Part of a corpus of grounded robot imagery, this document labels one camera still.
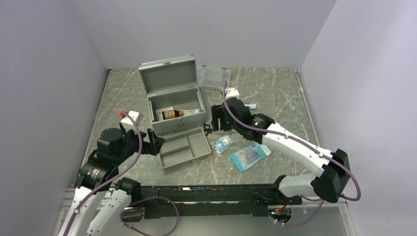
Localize brown bottle orange cap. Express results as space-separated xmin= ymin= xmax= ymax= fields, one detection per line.
xmin=162 ymin=109 xmax=183 ymax=120

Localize white blue bandage roll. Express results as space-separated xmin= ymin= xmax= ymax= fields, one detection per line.
xmin=244 ymin=103 xmax=257 ymax=110

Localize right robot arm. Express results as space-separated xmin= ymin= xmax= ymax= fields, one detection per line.
xmin=211 ymin=97 xmax=351 ymax=204

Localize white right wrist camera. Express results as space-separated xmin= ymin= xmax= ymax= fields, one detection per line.
xmin=225 ymin=88 xmax=240 ymax=100

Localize clear plastic pill organizer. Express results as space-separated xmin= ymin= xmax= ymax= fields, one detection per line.
xmin=197 ymin=65 xmax=231 ymax=90

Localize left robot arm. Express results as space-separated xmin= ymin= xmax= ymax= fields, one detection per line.
xmin=59 ymin=127 xmax=165 ymax=236

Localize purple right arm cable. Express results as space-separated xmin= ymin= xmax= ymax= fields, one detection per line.
xmin=221 ymin=81 xmax=361 ymax=228

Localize black handled scissors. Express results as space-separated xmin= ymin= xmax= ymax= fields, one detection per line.
xmin=203 ymin=124 xmax=232 ymax=136

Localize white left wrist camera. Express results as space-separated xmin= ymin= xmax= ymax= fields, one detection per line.
xmin=119 ymin=110 xmax=143 ymax=131

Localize teal patterned plaster bag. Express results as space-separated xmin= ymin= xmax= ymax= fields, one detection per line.
xmin=182 ymin=109 xmax=201 ymax=116

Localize blue white mask pack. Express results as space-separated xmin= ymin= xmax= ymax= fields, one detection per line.
xmin=231 ymin=142 xmax=271 ymax=173

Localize grey metal medicine case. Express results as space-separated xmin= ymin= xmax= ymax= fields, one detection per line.
xmin=139 ymin=55 xmax=207 ymax=135

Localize white gauze packet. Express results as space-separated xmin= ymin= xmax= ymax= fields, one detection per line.
xmin=155 ymin=107 xmax=176 ymax=121

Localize alcohol wipes zip bag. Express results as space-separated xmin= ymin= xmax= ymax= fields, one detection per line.
xmin=212 ymin=135 xmax=235 ymax=154

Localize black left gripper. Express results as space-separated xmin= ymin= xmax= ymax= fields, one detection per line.
xmin=113 ymin=122 xmax=164 ymax=165

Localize grey plastic divided tray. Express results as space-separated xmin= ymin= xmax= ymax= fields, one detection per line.
xmin=159 ymin=127 xmax=211 ymax=169

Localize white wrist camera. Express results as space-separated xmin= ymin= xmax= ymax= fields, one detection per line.
xmin=119 ymin=110 xmax=143 ymax=131
xmin=225 ymin=88 xmax=240 ymax=100

